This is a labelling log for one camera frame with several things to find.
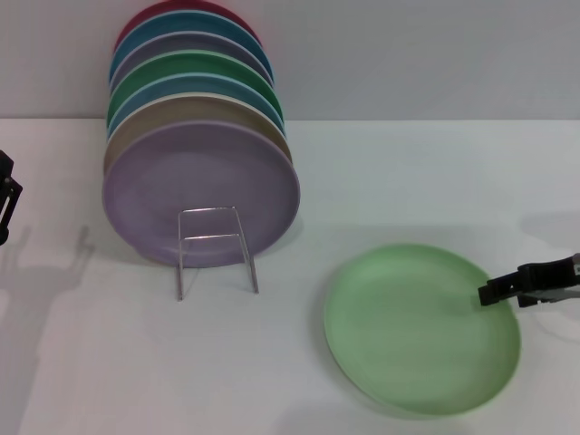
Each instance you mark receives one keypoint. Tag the lavender plate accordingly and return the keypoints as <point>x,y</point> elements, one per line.
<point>204,172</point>

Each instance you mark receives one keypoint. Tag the maroon red plate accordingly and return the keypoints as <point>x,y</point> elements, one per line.
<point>136,18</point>

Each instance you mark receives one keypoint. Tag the teal blue plate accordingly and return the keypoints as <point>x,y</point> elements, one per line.
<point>181,25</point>

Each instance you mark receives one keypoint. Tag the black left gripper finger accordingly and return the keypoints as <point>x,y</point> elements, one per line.
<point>9,199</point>

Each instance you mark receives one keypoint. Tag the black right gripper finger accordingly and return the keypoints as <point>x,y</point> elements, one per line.
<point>553,296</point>
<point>525,281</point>

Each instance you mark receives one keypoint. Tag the grey purple plate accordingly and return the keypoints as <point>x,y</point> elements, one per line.
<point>181,45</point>

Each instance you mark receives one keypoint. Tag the dark green plate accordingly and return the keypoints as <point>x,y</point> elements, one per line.
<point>181,65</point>

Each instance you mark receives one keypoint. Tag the beige plate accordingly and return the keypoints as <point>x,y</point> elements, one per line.
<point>181,109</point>

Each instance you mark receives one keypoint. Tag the light green plate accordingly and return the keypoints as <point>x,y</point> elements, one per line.
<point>408,335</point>

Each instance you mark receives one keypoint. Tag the light blue plate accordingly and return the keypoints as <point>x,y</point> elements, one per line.
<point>181,85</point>

